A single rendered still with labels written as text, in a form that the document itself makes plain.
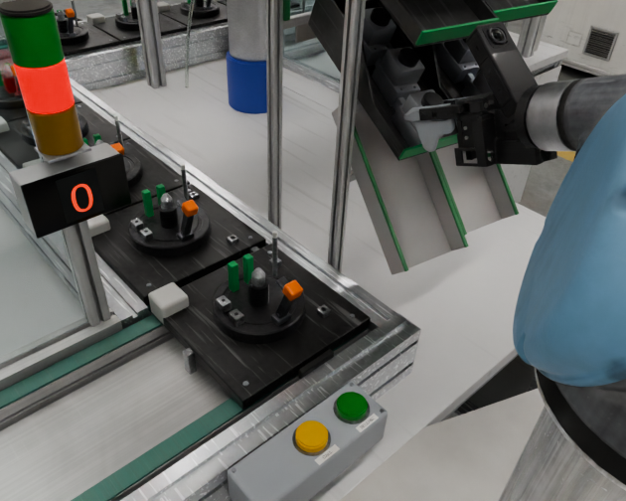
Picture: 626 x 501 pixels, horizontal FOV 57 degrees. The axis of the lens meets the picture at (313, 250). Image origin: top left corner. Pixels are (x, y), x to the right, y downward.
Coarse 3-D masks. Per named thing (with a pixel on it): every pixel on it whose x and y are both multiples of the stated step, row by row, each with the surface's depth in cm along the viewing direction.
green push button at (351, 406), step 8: (352, 392) 77; (344, 400) 76; (352, 400) 76; (360, 400) 76; (344, 408) 75; (352, 408) 75; (360, 408) 75; (344, 416) 74; (352, 416) 74; (360, 416) 74
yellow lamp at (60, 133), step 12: (72, 108) 64; (36, 120) 63; (48, 120) 62; (60, 120) 63; (72, 120) 64; (36, 132) 64; (48, 132) 63; (60, 132) 64; (72, 132) 65; (48, 144) 64; (60, 144) 64; (72, 144) 65
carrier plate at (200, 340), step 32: (256, 256) 99; (288, 256) 99; (192, 288) 92; (320, 288) 93; (192, 320) 86; (320, 320) 87; (352, 320) 87; (224, 352) 82; (256, 352) 82; (288, 352) 82; (320, 352) 83; (224, 384) 78; (256, 384) 77
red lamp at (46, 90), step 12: (24, 72) 59; (36, 72) 59; (48, 72) 60; (60, 72) 61; (24, 84) 60; (36, 84) 60; (48, 84) 60; (60, 84) 61; (24, 96) 62; (36, 96) 61; (48, 96) 61; (60, 96) 62; (72, 96) 64; (36, 108) 62; (48, 108) 62; (60, 108) 62
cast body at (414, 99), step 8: (408, 96) 80; (416, 96) 80; (424, 96) 79; (432, 96) 80; (440, 96) 80; (400, 104) 85; (408, 104) 81; (416, 104) 80; (424, 104) 79; (432, 104) 79; (400, 112) 83; (392, 120) 85; (400, 120) 83; (400, 128) 84; (408, 128) 82; (408, 136) 83; (416, 136) 82; (440, 136) 83; (408, 144) 84; (416, 144) 82
